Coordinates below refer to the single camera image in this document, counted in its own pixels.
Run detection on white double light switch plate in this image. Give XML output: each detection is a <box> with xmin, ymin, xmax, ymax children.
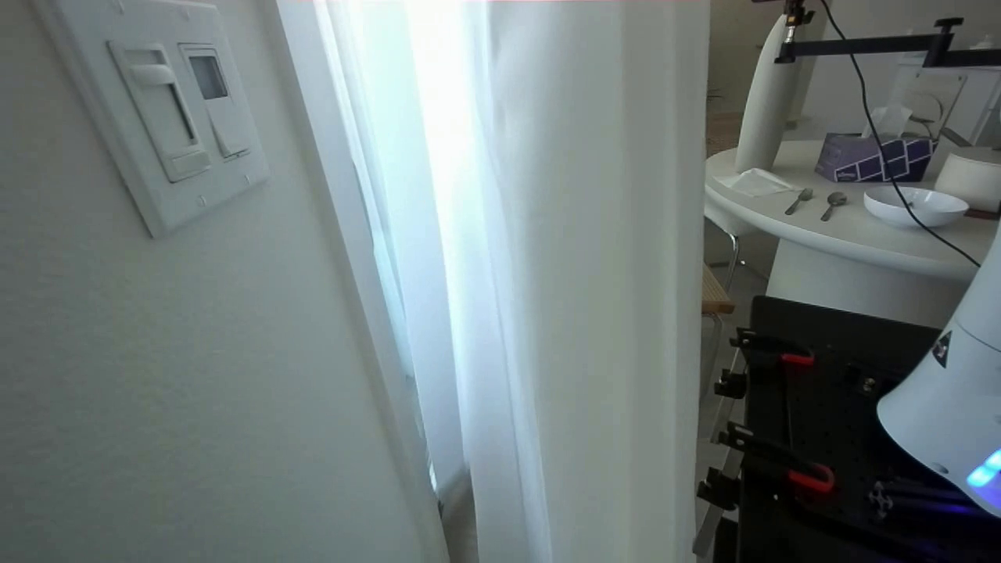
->
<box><xmin>30</xmin><ymin>0</ymin><xmax>277</xmax><ymax>241</ymax></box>

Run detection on silver fork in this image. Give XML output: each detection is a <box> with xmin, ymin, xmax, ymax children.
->
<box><xmin>782</xmin><ymin>184</ymin><xmax>816</xmax><ymax>219</ymax></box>

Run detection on white vertical blinds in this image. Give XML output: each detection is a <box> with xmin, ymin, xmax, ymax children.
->
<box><xmin>277</xmin><ymin>0</ymin><xmax>714</xmax><ymax>563</ymax></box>

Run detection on purple tissue box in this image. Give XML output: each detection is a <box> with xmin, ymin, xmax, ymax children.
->
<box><xmin>815</xmin><ymin>128</ymin><xmax>936</xmax><ymax>189</ymax></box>

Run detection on white cylindrical container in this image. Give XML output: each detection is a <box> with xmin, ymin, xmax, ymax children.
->
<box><xmin>932</xmin><ymin>143</ymin><xmax>1001</xmax><ymax>219</ymax></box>

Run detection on black orange bar clamp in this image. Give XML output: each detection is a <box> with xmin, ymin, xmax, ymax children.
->
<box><xmin>714</xmin><ymin>326</ymin><xmax>819</xmax><ymax>403</ymax></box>
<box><xmin>695</xmin><ymin>419</ymin><xmax>842</xmax><ymax>513</ymax></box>

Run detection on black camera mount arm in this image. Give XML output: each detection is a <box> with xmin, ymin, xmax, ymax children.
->
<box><xmin>776</xmin><ymin>13</ymin><xmax>1001</xmax><ymax>72</ymax></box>

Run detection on white round table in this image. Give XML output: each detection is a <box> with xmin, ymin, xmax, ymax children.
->
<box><xmin>701</xmin><ymin>135</ymin><xmax>1001</xmax><ymax>331</ymax></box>

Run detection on white paper napkin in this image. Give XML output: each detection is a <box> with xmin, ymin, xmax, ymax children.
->
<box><xmin>724</xmin><ymin>165</ymin><xmax>802</xmax><ymax>206</ymax></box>

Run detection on black camera cable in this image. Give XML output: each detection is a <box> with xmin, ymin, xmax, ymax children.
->
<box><xmin>815</xmin><ymin>0</ymin><xmax>987</xmax><ymax>271</ymax></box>

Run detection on white curved stand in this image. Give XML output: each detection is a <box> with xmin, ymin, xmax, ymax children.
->
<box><xmin>731</xmin><ymin>8</ymin><xmax>819</xmax><ymax>175</ymax></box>

